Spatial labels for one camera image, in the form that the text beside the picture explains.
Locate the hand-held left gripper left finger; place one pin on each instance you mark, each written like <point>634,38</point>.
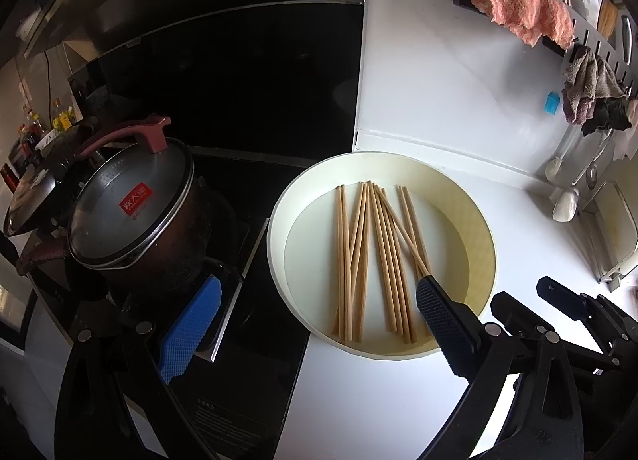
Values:
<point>192,325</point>

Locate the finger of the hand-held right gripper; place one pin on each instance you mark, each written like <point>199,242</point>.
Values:
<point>513,313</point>
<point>563,298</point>

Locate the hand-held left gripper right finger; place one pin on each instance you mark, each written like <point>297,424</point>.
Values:
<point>443,325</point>

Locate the bundle of wooden chopsticks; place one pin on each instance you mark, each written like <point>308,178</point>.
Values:
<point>394,285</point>

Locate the single wooden chopstick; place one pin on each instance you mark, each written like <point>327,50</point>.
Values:
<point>401,231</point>

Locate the cream round basin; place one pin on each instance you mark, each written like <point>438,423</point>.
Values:
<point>309,265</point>

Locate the black gas stove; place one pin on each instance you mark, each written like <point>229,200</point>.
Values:
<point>259,320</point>

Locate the dark red cooking pot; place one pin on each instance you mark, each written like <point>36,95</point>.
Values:
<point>184,250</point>

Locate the hanging metal ladle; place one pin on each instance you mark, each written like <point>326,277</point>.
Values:
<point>565,206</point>

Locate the pale pink cloth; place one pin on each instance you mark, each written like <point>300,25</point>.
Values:
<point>628,146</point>

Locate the black cloth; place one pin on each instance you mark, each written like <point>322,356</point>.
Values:
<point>610,116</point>

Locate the blue silicone brush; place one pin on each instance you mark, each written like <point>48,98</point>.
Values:
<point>552,102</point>

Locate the dark pan with lid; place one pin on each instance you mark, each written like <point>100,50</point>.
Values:
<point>30,201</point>

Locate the grey brown rag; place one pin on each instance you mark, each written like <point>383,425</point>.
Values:
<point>593,76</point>

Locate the group of condiment bottles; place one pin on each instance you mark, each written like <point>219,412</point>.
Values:
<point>62,121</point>

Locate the black glass range hood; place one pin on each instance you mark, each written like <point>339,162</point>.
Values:
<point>224,66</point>

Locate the pink fuzzy cloth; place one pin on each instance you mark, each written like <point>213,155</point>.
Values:
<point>523,1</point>

